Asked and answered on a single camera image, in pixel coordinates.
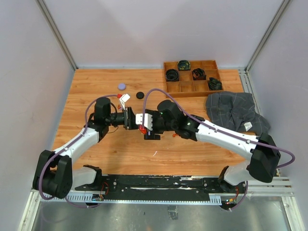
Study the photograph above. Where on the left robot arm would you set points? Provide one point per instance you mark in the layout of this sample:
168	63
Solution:
55	177

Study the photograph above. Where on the orange earbud case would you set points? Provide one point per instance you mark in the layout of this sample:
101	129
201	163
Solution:
143	130

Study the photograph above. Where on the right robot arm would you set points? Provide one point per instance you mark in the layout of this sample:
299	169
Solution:
261	157

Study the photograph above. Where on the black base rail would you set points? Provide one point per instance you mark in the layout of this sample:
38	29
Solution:
165	189

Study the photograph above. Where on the wooden compartment tray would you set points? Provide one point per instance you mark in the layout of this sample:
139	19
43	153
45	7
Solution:
192	78

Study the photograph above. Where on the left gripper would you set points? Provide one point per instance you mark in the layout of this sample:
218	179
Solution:
128	113

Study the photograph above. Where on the black earbud case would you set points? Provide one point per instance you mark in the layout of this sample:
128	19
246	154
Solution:
140	95

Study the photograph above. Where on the lilac earbud case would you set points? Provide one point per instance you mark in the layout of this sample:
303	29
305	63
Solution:
121	86

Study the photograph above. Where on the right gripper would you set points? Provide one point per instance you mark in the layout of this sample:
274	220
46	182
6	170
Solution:
155	114

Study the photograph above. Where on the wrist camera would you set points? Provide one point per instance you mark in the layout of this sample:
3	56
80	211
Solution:
123	99
145	120

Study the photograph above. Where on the grey checked cloth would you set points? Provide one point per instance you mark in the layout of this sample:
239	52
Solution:
235	111

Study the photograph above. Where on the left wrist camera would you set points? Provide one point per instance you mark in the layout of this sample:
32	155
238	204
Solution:
123	99

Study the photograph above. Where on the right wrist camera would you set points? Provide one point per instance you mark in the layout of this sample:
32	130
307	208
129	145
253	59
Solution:
145	120

